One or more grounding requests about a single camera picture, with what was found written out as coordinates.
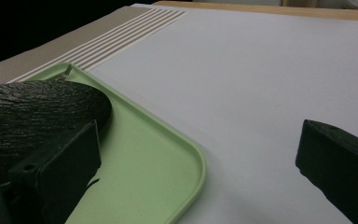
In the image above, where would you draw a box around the white board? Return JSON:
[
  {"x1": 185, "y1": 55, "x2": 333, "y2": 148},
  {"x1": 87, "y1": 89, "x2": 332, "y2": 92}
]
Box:
[{"x1": 88, "y1": 3, "x2": 358, "y2": 224}]

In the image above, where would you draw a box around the black textured plate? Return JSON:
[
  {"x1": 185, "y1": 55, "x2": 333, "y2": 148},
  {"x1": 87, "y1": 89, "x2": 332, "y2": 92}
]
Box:
[{"x1": 0, "y1": 79, "x2": 113, "y2": 185}]

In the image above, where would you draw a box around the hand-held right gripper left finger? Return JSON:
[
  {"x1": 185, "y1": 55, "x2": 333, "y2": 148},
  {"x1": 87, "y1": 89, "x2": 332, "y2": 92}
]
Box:
[{"x1": 7, "y1": 119, "x2": 103, "y2": 224}]

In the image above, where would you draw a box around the striped placemat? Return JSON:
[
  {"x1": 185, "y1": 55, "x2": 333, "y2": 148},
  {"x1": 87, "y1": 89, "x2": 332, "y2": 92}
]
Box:
[{"x1": 0, "y1": 5, "x2": 190, "y2": 89}]

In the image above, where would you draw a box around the green tray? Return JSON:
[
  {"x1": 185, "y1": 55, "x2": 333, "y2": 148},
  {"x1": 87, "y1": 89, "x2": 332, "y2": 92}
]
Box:
[{"x1": 23, "y1": 62, "x2": 208, "y2": 224}]

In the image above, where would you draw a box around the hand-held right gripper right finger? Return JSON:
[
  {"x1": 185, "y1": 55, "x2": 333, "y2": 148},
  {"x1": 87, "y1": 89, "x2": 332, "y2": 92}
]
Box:
[{"x1": 295, "y1": 119, "x2": 358, "y2": 224}]

